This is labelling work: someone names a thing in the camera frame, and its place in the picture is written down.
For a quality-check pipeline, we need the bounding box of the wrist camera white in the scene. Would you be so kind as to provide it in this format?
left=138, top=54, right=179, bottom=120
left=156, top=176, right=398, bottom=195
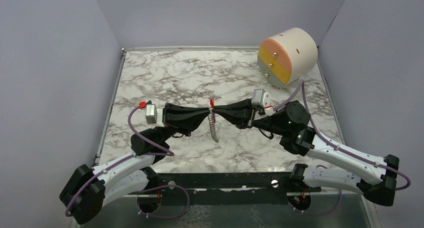
left=251, top=89, right=275, bottom=117
left=138, top=101, right=165, bottom=127

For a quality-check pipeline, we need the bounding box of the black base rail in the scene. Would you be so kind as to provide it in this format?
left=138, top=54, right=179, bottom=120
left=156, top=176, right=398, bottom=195
left=136, top=168, right=321, bottom=206

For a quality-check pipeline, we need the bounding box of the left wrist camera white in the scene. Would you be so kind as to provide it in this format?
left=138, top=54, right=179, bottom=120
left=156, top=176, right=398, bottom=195
left=138, top=101, right=165, bottom=127

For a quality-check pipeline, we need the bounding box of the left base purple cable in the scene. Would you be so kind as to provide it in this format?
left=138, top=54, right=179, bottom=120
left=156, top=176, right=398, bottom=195
left=136, top=184, right=191, bottom=219

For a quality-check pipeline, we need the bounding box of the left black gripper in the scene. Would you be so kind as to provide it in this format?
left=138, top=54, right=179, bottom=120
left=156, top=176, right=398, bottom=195
left=153, top=103, right=211, bottom=144

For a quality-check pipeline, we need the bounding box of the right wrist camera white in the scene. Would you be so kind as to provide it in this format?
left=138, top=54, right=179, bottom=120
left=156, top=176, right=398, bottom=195
left=251, top=89, right=275, bottom=117

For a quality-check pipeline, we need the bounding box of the round drawer box pastel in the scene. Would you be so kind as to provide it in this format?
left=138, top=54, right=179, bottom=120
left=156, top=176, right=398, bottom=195
left=257, top=28, right=318, bottom=88

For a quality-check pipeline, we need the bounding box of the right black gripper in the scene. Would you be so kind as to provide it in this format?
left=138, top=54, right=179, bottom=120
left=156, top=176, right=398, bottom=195
left=213, top=95, right=288, bottom=135

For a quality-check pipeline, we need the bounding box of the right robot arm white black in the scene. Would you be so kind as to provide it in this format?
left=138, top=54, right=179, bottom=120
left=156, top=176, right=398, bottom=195
left=212, top=99, right=399, bottom=206

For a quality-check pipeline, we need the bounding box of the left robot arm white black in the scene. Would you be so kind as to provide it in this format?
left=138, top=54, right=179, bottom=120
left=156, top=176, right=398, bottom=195
left=59, top=102, right=210, bottom=224

